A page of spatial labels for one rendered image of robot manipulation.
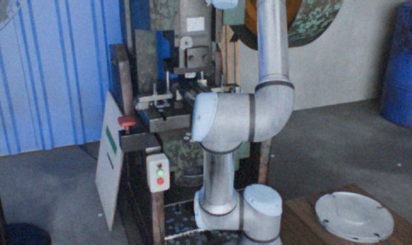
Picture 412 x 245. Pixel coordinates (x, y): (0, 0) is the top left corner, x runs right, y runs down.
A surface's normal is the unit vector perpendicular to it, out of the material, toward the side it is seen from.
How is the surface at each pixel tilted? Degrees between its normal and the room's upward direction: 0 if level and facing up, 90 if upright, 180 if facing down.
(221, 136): 113
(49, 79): 90
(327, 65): 90
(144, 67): 90
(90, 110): 90
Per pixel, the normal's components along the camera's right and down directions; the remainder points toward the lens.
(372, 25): 0.35, 0.39
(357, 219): 0.00, -0.91
